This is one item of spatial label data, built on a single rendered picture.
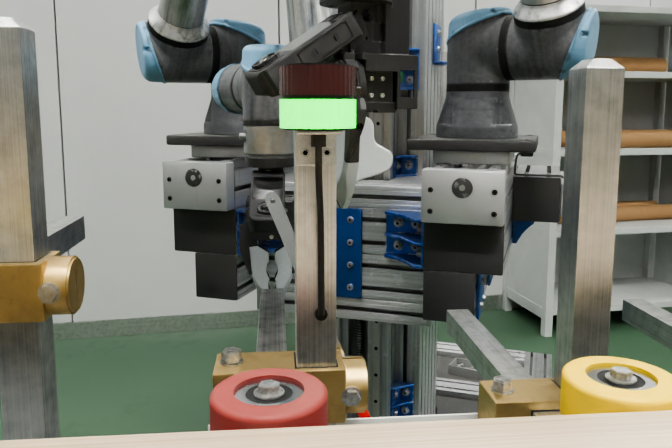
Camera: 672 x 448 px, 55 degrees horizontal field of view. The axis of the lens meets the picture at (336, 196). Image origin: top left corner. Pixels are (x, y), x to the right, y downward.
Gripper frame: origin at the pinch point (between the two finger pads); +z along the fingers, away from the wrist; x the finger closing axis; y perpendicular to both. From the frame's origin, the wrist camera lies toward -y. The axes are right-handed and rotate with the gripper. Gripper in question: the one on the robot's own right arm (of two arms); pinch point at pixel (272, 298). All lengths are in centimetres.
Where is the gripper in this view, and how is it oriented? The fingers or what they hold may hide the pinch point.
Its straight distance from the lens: 94.2
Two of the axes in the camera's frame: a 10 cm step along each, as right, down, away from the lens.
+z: 0.0, 9.9, 1.4
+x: -10.0, 0.1, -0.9
